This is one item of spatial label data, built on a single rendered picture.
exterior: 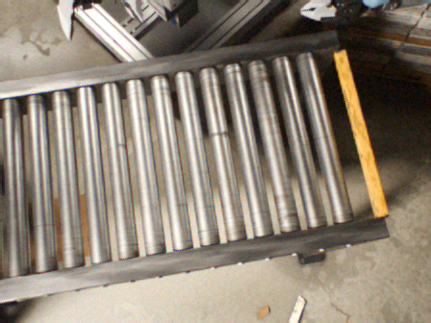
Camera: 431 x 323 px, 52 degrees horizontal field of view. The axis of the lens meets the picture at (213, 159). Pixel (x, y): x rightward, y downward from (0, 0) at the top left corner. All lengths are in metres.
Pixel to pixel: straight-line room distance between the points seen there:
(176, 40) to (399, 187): 1.12
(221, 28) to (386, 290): 1.25
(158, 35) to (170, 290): 1.05
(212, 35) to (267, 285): 1.04
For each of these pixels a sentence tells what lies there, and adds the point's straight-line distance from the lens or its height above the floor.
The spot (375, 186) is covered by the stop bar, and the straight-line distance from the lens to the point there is 1.10.
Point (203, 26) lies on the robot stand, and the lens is 1.92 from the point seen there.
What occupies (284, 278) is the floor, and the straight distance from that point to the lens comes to 1.85.
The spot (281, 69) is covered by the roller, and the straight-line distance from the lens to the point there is 1.17.
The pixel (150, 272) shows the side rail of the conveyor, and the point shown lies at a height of 0.80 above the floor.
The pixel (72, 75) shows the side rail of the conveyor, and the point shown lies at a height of 0.80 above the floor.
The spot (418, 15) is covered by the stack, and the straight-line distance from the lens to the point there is 1.67.
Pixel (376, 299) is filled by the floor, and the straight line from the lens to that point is 1.94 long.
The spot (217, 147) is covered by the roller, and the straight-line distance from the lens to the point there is 1.08.
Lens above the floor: 1.84
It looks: 75 degrees down
